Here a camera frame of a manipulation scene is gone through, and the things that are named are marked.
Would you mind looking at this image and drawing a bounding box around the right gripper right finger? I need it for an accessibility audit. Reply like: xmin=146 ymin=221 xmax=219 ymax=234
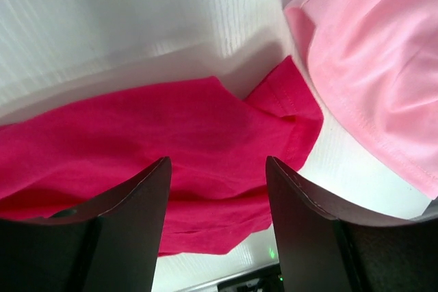
xmin=266 ymin=157 xmax=437 ymax=291

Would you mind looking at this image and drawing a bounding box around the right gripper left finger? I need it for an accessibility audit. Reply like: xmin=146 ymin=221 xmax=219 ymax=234
xmin=1 ymin=157 xmax=172 ymax=291

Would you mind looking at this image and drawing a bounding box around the red t shirt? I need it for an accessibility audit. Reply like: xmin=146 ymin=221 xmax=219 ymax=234
xmin=1 ymin=57 xmax=323 ymax=256

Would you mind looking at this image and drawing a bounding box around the pink t shirt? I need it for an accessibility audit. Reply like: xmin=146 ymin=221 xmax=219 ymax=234
xmin=284 ymin=0 xmax=437 ymax=198

